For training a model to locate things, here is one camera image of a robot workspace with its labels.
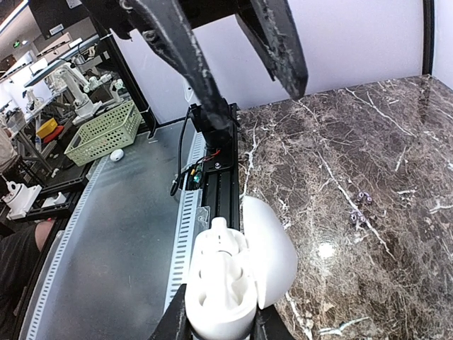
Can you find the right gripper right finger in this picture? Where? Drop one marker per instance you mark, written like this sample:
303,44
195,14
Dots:
268,325

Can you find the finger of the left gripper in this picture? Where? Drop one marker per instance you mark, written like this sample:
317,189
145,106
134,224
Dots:
167,31
271,30

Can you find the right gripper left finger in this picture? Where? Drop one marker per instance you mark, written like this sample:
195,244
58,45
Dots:
174,324

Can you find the white earbud charging case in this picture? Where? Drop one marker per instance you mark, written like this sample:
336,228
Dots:
235,274

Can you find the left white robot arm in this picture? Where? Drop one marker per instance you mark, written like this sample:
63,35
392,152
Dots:
269,27

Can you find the white case on bench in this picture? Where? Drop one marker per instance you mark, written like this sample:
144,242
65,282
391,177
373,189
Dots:
117,155

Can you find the green plastic basket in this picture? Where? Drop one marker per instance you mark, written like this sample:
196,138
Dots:
115,129

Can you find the purple earbud near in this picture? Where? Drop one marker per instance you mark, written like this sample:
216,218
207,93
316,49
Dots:
356,218

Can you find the purple earbud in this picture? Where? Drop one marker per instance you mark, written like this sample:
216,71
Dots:
356,218
364,198

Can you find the purple earbud far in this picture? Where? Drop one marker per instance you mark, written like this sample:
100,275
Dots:
364,198

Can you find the person in black shirt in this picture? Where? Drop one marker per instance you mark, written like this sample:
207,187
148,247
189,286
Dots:
19,254

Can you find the person in beige shirt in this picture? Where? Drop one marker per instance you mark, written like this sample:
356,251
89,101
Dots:
8,153

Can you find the white slotted cable duct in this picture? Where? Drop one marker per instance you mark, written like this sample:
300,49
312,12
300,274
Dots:
113,270

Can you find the black front rail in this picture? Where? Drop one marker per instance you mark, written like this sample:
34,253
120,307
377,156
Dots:
220,184

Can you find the left black frame post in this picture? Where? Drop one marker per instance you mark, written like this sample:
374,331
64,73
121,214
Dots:
428,35

